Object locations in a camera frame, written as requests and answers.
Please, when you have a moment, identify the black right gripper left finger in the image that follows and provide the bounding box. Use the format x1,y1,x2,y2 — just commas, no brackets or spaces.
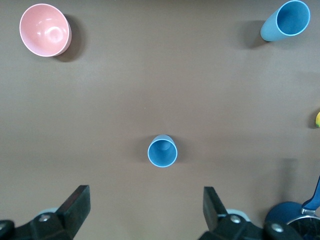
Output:
0,184,91,240

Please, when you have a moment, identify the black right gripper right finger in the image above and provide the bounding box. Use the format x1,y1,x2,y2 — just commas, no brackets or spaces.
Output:
198,186,305,240

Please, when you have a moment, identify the short blue cup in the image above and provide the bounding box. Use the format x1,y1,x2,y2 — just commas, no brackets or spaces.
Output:
146,134,179,169

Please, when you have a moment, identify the dark blue saucepan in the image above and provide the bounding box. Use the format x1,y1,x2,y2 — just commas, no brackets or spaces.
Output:
264,174,320,240

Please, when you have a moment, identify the glass saucepan lid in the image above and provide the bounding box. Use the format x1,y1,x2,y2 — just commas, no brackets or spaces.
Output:
284,208,320,240

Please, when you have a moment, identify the pink bowl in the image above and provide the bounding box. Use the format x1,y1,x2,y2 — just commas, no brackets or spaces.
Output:
19,3,73,58

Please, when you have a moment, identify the tall blue cup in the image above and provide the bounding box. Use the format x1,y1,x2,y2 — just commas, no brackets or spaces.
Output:
260,0,311,43

